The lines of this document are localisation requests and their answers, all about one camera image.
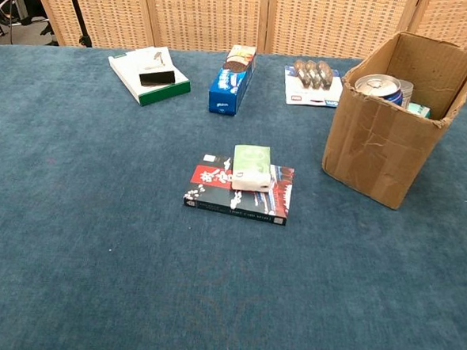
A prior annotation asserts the open cardboard box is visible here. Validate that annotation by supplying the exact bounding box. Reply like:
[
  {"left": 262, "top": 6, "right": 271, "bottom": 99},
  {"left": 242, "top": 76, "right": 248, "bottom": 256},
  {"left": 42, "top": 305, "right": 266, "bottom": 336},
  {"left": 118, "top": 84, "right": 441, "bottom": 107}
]
[{"left": 319, "top": 27, "right": 467, "bottom": 215}]

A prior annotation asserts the round silver metal tin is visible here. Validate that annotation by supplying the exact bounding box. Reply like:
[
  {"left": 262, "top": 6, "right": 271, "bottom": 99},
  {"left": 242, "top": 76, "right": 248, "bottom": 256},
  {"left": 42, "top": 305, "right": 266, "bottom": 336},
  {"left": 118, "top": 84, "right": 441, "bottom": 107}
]
[{"left": 396, "top": 78, "right": 416, "bottom": 110}]

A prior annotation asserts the black tripod stand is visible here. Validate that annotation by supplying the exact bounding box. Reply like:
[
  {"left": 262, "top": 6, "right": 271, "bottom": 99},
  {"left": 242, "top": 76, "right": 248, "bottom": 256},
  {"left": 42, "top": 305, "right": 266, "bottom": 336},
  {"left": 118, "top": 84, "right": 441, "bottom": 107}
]
[{"left": 58, "top": 0, "right": 97, "bottom": 49}]

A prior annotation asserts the red black snack packet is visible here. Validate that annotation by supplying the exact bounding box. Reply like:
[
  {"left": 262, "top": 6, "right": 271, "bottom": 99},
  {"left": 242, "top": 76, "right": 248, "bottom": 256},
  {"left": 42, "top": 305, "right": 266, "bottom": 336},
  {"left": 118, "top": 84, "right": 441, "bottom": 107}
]
[{"left": 181, "top": 152, "right": 296, "bottom": 228}]

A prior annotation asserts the white green flat box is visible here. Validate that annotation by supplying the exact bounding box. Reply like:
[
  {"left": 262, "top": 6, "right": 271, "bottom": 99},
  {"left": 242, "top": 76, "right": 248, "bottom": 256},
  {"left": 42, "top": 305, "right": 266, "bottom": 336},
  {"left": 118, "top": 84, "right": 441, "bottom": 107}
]
[{"left": 104, "top": 43, "right": 195, "bottom": 110}]

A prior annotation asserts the blue Oreo cookie box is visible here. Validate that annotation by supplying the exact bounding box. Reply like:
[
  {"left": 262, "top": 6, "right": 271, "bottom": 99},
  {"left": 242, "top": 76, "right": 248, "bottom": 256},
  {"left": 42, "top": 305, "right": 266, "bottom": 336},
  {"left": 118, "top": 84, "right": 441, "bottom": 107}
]
[{"left": 207, "top": 43, "right": 258, "bottom": 117}]

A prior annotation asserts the white phone stand leaflet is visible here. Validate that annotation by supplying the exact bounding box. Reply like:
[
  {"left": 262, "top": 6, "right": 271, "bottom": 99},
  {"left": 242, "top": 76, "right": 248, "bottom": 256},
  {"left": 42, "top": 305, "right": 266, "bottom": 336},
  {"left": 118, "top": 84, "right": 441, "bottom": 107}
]
[{"left": 124, "top": 44, "right": 176, "bottom": 78}]

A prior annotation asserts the blue carpet table cover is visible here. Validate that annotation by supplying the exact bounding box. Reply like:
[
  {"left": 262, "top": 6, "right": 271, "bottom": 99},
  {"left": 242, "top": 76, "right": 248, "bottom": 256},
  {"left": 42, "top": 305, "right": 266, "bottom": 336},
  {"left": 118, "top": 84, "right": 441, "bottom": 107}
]
[{"left": 0, "top": 32, "right": 467, "bottom": 350}]

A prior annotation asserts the blister card with three items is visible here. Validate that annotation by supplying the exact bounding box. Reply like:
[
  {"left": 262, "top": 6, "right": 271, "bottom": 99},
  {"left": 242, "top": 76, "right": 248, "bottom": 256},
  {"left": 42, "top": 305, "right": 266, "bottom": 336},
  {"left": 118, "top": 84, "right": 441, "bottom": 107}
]
[{"left": 282, "top": 58, "right": 346, "bottom": 108}]

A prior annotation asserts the green pocket tissue pack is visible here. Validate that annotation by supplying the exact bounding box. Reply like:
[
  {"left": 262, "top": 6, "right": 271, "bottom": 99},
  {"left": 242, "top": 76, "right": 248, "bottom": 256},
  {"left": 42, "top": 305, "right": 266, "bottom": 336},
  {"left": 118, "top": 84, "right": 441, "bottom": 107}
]
[{"left": 230, "top": 143, "right": 275, "bottom": 194}]

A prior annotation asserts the green wet wipes pack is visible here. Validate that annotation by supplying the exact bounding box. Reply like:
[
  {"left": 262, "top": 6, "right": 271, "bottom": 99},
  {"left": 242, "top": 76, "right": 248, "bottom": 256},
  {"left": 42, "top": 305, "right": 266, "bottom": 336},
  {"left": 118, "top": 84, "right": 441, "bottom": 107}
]
[{"left": 405, "top": 101, "right": 433, "bottom": 120}]

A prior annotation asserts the blue soda can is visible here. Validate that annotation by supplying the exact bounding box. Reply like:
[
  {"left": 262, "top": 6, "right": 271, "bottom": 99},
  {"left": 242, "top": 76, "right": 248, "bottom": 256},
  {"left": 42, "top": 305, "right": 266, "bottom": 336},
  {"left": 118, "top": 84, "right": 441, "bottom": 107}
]
[{"left": 353, "top": 72, "right": 405, "bottom": 108}]

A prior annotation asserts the woven bamboo folding screen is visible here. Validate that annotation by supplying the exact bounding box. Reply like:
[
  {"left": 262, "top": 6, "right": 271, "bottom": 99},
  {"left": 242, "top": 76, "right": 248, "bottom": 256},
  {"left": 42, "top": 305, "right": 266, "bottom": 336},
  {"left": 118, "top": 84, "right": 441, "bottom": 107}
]
[{"left": 25, "top": 0, "right": 467, "bottom": 72}]

